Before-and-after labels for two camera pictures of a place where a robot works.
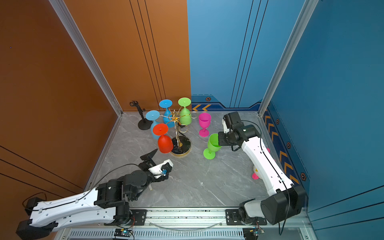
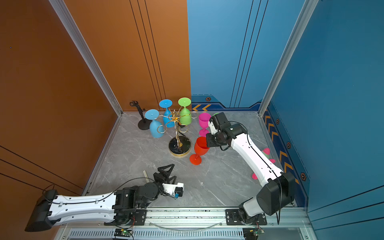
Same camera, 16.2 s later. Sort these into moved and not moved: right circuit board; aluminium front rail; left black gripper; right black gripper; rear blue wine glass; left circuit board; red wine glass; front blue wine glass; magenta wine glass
Moved: left black gripper; right black gripper; red wine glass
Not moved: right circuit board; rear blue wine glass; magenta wine glass; front blue wine glass; left circuit board; aluminium front rail
